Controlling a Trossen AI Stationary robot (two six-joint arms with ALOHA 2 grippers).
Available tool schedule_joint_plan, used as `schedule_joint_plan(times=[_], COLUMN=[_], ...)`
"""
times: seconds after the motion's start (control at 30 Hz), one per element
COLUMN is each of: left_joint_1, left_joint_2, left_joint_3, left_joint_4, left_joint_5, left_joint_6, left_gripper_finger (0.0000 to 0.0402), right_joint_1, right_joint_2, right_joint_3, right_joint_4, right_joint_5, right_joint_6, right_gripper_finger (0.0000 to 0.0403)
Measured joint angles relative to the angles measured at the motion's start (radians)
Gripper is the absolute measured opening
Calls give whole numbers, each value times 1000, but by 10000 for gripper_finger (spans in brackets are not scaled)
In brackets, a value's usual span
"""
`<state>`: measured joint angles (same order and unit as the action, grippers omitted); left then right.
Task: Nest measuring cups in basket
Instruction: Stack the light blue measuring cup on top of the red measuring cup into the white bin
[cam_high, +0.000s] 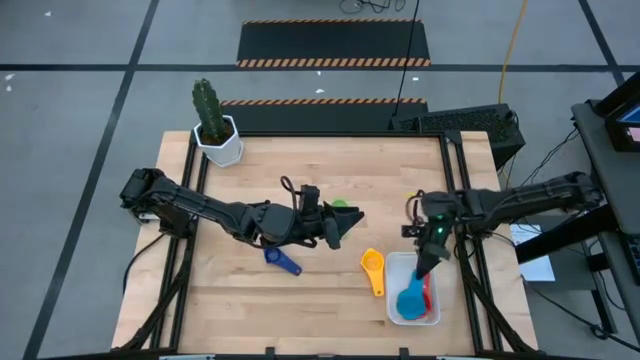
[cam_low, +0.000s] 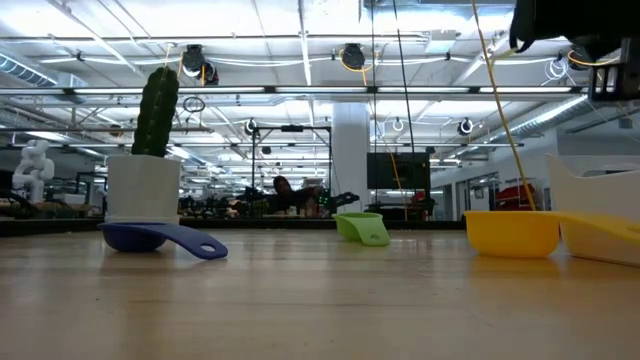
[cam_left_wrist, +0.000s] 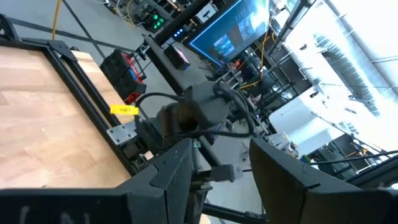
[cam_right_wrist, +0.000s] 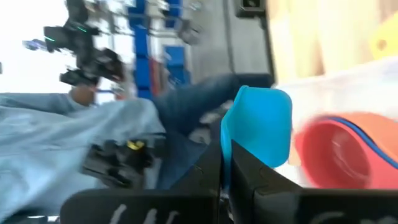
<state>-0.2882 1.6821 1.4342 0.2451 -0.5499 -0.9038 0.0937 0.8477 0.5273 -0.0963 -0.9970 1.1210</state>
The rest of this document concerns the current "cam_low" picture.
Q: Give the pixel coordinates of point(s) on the black table frame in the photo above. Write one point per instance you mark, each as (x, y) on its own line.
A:
(50, 226)

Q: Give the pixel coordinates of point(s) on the black background robot arm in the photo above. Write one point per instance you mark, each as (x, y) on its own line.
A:
(345, 199)

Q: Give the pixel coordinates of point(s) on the yellow measuring cup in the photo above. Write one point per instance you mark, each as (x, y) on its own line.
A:
(510, 235)

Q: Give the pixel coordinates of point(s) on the white building column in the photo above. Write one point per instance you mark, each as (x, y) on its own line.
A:
(351, 150)

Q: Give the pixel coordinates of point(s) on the red cabinet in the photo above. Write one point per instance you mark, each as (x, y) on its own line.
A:
(515, 197)

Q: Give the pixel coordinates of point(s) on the navy measuring cup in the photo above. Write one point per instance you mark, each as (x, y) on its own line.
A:
(135, 237)

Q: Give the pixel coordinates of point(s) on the green cactus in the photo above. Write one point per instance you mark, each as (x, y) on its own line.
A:
(156, 115)

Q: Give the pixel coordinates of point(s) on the white plastic basket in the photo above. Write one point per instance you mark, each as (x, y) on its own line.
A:
(595, 192)

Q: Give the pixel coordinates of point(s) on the green measuring cup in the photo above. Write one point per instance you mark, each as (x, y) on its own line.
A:
(365, 230)

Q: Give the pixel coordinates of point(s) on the person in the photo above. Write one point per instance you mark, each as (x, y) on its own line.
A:
(282, 187)

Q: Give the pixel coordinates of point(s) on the black gantry frame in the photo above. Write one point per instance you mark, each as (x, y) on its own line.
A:
(292, 128)

